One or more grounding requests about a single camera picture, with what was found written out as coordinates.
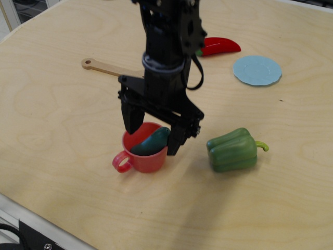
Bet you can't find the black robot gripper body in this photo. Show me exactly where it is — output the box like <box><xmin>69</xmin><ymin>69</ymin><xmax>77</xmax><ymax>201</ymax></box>
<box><xmin>118</xmin><ymin>69</ymin><xmax>204</xmax><ymax>137</ymax></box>

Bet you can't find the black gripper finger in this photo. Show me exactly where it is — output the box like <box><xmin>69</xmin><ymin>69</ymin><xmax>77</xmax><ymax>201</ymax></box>
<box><xmin>167</xmin><ymin>119</ymin><xmax>193</xmax><ymax>156</ymax></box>
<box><xmin>121</xmin><ymin>102</ymin><xmax>145</xmax><ymax>134</ymax></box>

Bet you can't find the dark green toy cucumber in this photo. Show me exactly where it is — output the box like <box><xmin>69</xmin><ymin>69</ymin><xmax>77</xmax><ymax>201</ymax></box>
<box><xmin>130</xmin><ymin>127</ymin><xmax>171</xmax><ymax>156</ymax></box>

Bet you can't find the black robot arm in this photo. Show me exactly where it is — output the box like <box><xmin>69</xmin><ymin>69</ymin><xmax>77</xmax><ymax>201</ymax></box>
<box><xmin>118</xmin><ymin>1</ymin><xmax>207</xmax><ymax>156</ymax></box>

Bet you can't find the red plastic cup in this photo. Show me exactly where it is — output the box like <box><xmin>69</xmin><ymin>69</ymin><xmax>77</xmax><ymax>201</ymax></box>
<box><xmin>112</xmin><ymin>122</ymin><xmax>168</xmax><ymax>173</ymax></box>

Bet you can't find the green toy bell pepper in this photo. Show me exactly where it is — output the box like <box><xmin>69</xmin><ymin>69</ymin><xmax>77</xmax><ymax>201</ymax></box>
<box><xmin>206</xmin><ymin>128</ymin><xmax>269</xmax><ymax>173</ymax></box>

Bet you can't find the red toy chili pepper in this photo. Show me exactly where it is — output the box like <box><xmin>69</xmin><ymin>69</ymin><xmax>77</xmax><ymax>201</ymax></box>
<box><xmin>196</xmin><ymin>37</ymin><xmax>241</xmax><ymax>57</ymax></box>

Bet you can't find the wooden slotted spatula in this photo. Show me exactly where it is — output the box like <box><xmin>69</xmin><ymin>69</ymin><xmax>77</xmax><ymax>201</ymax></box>
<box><xmin>81</xmin><ymin>58</ymin><xmax>144</xmax><ymax>78</ymax></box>

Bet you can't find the light blue toy plate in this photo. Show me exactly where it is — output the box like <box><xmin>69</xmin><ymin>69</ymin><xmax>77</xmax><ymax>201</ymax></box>
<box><xmin>233</xmin><ymin>55</ymin><xmax>282</xmax><ymax>86</ymax></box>

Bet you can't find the black cable loop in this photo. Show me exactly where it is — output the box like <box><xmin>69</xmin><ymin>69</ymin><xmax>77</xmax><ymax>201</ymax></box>
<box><xmin>185</xmin><ymin>54</ymin><xmax>204</xmax><ymax>91</ymax></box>

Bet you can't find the aluminium table frame rail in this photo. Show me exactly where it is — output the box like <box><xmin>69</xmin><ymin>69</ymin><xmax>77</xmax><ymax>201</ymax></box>
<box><xmin>1</xmin><ymin>194</ymin><xmax>94</xmax><ymax>249</ymax></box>

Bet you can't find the black corner bracket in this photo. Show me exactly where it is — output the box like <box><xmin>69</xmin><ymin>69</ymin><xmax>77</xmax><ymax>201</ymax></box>
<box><xmin>19</xmin><ymin>220</ymin><xmax>64</xmax><ymax>250</ymax></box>

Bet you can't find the black floor cable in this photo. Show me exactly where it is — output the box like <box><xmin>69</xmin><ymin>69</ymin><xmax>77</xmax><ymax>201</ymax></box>
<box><xmin>0</xmin><ymin>223</ymin><xmax>27</xmax><ymax>250</ymax></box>

